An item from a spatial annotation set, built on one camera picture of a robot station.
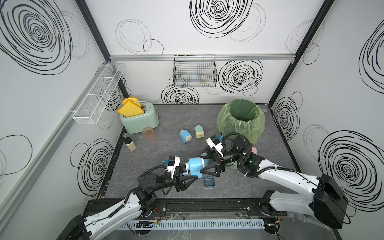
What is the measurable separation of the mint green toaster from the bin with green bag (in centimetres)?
44

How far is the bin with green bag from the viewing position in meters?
0.82

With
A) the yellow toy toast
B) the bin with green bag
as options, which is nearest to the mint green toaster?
the yellow toy toast

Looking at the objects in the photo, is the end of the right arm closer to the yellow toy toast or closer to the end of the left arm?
the end of the left arm

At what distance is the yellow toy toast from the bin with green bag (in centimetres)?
52

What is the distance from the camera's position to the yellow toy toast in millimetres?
909

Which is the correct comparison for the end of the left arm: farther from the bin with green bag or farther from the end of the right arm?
the bin with green bag

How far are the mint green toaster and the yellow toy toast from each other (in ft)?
0.05
